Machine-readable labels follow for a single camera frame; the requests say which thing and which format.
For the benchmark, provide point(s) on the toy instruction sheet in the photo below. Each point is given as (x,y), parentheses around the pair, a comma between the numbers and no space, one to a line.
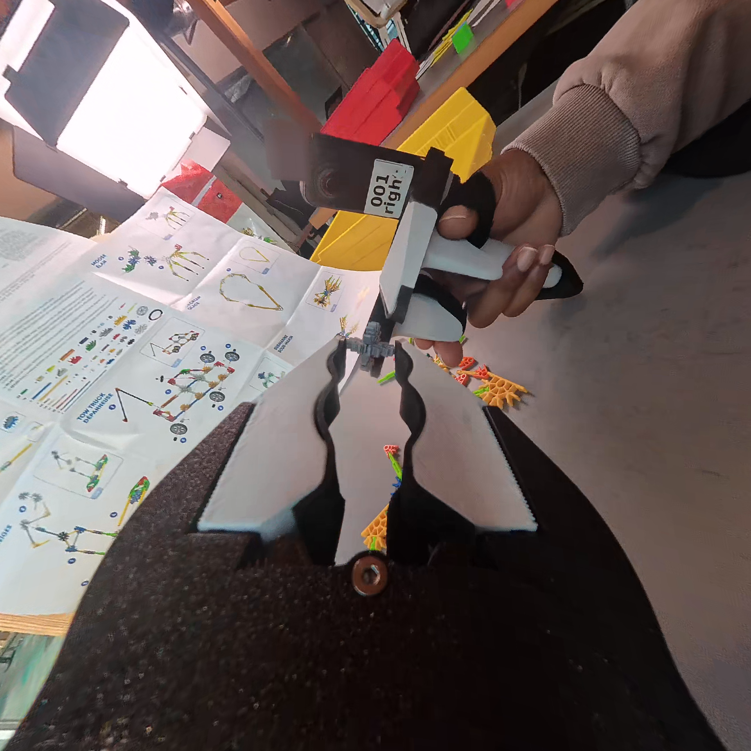
(117,352)

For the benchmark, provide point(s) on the stack of red bins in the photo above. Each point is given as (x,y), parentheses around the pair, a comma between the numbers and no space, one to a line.
(381,94)

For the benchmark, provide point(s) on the studio light panel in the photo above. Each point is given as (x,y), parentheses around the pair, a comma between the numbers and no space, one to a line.
(117,105)

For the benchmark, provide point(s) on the person's right hand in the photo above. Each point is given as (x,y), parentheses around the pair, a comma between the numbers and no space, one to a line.
(528,199)

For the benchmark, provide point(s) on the green block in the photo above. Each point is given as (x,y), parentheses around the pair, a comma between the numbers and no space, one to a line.
(462,38)

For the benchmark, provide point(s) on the yellow storage bin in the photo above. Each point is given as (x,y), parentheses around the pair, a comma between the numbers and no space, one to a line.
(463,129)

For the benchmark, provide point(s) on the grey snowflake connector cluster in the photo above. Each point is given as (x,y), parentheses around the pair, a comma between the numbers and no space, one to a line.
(371,349)

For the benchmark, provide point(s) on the grey desk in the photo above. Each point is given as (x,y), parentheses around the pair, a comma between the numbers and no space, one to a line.
(645,440)

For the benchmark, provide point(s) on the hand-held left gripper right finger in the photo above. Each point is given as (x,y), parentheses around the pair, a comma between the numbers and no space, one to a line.
(463,463)

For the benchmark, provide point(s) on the large blue connector fan assembly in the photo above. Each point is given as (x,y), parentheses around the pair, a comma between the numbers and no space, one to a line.
(375,528)

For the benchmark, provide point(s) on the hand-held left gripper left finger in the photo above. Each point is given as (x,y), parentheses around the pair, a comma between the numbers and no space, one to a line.
(276,463)

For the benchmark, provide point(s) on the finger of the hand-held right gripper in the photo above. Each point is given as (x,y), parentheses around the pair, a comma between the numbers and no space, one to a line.
(410,252)
(434,322)

